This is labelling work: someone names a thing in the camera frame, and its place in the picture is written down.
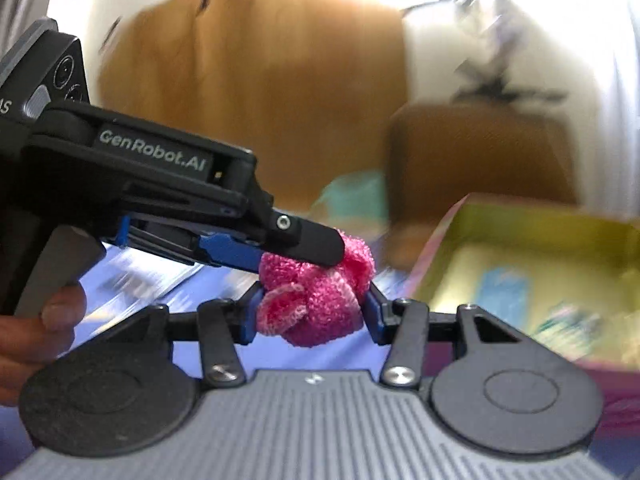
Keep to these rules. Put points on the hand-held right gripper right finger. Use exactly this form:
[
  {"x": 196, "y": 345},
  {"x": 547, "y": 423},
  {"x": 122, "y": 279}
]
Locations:
[{"x": 378, "y": 317}]

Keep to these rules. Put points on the blue bed sheet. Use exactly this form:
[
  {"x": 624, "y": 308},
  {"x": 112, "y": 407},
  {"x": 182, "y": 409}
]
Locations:
[{"x": 320, "y": 360}]

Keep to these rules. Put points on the wooden post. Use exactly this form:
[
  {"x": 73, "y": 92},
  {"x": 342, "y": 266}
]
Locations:
[{"x": 480, "y": 160}]

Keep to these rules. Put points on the pink knitted scrubber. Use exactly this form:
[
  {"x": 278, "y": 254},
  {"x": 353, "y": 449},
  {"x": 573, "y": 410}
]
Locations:
[{"x": 320, "y": 305}]

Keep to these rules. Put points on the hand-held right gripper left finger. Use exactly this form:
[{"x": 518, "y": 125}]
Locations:
[{"x": 248, "y": 320}]

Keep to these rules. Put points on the green plastic cup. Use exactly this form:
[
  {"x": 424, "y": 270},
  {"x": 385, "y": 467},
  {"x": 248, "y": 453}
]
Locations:
[{"x": 350, "y": 190}]

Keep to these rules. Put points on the yellow pink cardboard box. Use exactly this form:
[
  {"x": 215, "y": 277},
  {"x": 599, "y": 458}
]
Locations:
[{"x": 575, "y": 240}]

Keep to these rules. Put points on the white cloth black print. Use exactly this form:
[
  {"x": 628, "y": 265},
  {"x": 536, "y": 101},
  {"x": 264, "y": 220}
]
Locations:
[{"x": 450, "y": 55}]

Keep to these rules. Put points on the wooden headboard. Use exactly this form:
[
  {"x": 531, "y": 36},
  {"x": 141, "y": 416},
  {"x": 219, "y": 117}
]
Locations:
[{"x": 280, "y": 90}]

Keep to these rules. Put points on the person's left hand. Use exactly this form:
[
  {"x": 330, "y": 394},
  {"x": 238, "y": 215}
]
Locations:
[{"x": 45, "y": 332}]

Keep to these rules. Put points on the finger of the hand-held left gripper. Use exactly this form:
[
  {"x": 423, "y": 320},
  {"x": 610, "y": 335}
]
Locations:
[
  {"x": 310, "y": 242},
  {"x": 230, "y": 254}
]

